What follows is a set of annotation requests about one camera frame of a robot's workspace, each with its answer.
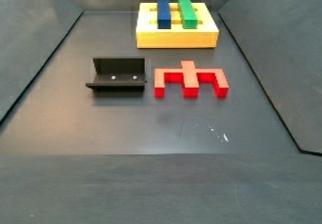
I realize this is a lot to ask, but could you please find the black angle fixture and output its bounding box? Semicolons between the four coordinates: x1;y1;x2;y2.
85;56;145;90

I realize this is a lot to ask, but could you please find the red E-shaped block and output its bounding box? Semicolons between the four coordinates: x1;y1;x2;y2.
155;60;228;98

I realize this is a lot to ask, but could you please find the blue rectangular block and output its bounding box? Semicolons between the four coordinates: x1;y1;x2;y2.
157;0;171;29

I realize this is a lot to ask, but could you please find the yellow wooden board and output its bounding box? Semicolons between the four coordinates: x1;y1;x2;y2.
136;3;219;49

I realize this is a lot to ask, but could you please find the green rectangular block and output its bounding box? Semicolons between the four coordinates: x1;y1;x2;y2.
177;0;197;29

